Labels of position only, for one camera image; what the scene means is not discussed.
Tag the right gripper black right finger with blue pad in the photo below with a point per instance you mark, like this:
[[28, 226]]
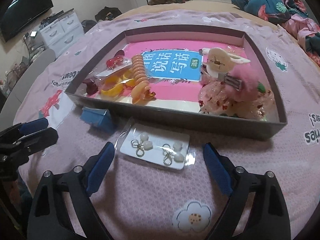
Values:
[[268, 218]]

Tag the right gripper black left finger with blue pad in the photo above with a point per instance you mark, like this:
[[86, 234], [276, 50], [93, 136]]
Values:
[[49, 219]]

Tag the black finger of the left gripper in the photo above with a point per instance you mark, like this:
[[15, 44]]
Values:
[[16, 149], [19, 130]]

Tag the small blue box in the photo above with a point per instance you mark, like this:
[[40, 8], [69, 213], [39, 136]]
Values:
[[98, 118]]

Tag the white flower earrings card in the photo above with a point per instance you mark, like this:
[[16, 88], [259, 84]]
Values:
[[155, 146]]

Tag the pink fluffy strawberry clip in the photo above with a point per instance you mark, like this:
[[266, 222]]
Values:
[[242, 83]]

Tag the cream white hair claw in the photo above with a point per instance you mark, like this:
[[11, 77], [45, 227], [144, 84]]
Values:
[[220, 61]]

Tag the dark red hair clip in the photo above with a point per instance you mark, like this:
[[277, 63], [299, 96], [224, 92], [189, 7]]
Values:
[[91, 86]]

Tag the grey bench seat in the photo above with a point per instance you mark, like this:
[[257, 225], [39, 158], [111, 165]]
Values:
[[20, 90]]

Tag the white drawer cabinet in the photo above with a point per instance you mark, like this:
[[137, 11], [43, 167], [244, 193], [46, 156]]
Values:
[[61, 34]]

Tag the orange yellow hair clips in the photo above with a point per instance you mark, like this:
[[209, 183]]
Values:
[[114, 85]]

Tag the pink strawberry bear blanket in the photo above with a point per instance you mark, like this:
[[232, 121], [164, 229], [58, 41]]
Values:
[[137, 201]]

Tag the red dotted scrunchies in bag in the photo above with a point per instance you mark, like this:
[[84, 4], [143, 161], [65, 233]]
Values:
[[213, 100]]

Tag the black bag on floor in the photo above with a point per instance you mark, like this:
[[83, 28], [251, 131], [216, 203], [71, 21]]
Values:
[[107, 14]]

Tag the dark cardboard tray box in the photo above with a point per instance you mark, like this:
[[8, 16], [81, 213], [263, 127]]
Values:
[[247, 128]]

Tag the pink book in tray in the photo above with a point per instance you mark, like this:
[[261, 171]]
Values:
[[173, 69]]

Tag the tan bed cover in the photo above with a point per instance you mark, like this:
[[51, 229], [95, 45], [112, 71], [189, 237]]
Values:
[[203, 6]]

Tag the teal floral quilt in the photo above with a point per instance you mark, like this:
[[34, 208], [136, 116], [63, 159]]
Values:
[[292, 15]]

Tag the black wall television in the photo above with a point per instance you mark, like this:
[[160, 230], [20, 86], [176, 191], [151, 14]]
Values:
[[19, 14]]

